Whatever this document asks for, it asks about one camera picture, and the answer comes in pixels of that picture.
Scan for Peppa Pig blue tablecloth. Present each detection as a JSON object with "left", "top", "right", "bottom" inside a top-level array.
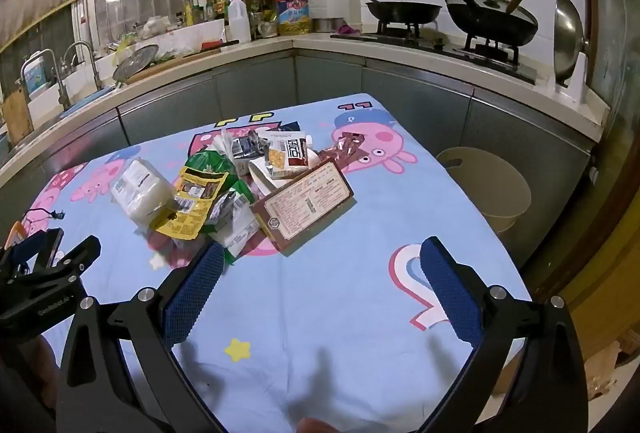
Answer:
[{"left": 22, "top": 92, "right": 533, "bottom": 433}]

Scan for beige plastic trash bin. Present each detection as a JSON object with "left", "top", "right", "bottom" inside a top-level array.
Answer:
[{"left": 436, "top": 147, "right": 532, "bottom": 236}]

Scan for dark blue milk carton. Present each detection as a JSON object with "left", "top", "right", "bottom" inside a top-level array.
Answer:
[{"left": 230, "top": 130, "right": 269, "bottom": 176}]

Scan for black wok with lid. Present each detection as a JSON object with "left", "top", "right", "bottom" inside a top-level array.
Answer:
[{"left": 445, "top": 0, "right": 538, "bottom": 47}]

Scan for dark red snack wrapper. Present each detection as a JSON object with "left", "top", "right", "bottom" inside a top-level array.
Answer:
[{"left": 318, "top": 132, "right": 369, "bottom": 171}]

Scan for clear plastic bottle green label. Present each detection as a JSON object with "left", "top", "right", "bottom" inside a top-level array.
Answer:
[{"left": 111, "top": 159, "right": 175, "bottom": 227}]

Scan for white plastic bag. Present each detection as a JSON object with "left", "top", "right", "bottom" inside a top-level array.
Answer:
[{"left": 203, "top": 189, "right": 259, "bottom": 265}]

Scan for round glass pot lid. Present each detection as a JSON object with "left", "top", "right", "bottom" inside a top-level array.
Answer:
[{"left": 112, "top": 44, "right": 160, "bottom": 84}]

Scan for brown cardboard box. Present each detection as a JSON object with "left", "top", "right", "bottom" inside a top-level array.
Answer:
[{"left": 250, "top": 158, "right": 354, "bottom": 252}]

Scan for crushed green drink can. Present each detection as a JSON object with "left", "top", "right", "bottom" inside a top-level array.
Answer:
[{"left": 184, "top": 149, "right": 255, "bottom": 203}]

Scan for kitchen faucet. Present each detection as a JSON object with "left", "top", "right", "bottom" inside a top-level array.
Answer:
[{"left": 19, "top": 39, "right": 104, "bottom": 111}]

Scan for gas stove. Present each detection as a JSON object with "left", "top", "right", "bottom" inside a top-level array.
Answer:
[{"left": 331, "top": 24, "right": 537, "bottom": 85}]

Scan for white plastic jug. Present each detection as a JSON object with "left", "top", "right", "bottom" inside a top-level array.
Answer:
[{"left": 228, "top": 0, "right": 252, "bottom": 44}]

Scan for black frying pan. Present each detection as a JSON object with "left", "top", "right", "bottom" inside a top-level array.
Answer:
[{"left": 364, "top": 0, "right": 442, "bottom": 26}]

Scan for cooking oil bottle blue label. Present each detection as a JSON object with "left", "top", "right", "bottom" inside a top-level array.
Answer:
[{"left": 276, "top": 0, "right": 311, "bottom": 36}]

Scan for white food packet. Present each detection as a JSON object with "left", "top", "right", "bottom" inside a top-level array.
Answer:
[{"left": 264, "top": 130, "right": 310, "bottom": 178}]

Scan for kitchen cabinet fronts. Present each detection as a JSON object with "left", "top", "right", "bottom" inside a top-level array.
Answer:
[{"left": 0, "top": 51, "right": 601, "bottom": 264}]

